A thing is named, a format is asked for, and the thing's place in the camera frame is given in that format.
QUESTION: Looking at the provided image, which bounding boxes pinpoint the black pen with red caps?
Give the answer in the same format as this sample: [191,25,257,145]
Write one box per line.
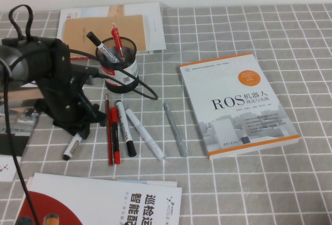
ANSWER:
[110,107,122,165]

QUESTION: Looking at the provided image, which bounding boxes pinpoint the all white marker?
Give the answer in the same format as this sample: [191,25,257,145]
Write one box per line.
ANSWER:
[125,108,166,161]

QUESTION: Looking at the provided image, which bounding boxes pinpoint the AgileX photo brochure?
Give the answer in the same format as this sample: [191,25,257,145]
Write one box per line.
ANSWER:
[0,82,42,182]

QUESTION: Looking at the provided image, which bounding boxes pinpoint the ROS robot textbook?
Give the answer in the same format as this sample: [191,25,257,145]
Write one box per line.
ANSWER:
[178,52,300,160]

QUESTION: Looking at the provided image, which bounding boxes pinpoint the red pencil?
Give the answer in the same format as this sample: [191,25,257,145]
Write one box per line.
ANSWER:
[104,93,114,166]

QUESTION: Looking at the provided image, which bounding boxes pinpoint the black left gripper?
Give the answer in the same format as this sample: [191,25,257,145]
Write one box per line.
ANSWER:
[36,39,107,140]

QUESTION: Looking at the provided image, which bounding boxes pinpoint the barcode marker with black cap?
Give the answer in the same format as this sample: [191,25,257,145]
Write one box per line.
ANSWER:
[87,31,119,64]

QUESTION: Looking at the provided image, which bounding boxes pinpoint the grey checked tablecloth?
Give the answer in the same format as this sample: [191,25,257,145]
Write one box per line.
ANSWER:
[0,2,332,225]

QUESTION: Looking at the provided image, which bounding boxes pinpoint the black cable loop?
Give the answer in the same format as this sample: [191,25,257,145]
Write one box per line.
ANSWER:
[9,4,35,40]

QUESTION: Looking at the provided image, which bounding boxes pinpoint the red and white brochure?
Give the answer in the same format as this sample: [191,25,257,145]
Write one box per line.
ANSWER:
[15,172,183,225]

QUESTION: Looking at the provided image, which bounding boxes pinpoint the white marker with black caps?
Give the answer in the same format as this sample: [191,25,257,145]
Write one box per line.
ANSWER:
[63,134,82,161]

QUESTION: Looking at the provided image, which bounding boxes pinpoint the long black arm cable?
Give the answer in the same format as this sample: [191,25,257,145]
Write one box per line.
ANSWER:
[0,59,44,225]

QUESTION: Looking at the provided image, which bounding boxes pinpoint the black mesh pen holder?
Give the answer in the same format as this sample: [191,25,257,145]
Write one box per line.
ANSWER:
[95,36,139,94]

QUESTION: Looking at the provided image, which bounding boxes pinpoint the kraft paper notebook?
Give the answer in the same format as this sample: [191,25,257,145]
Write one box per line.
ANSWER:
[63,14,147,54]

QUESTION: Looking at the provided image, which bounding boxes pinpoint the black camera cable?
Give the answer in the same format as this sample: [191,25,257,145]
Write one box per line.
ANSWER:
[66,48,159,101]

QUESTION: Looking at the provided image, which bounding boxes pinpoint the white paper sheet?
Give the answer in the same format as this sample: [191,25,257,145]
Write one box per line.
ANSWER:
[25,176,177,192]

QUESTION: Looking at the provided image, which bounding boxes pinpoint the labelled marker with black caps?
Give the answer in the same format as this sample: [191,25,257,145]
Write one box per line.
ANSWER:
[115,100,137,158]

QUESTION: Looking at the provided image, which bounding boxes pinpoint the large white brochure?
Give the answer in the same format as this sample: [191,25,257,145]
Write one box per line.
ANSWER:
[56,2,167,54]

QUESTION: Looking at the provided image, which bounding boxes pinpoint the red ballpoint pen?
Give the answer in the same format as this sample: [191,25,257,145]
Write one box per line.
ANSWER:
[111,22,125,62]

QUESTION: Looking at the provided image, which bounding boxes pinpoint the grey pen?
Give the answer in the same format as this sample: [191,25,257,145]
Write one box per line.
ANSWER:
[163,102,189,158]

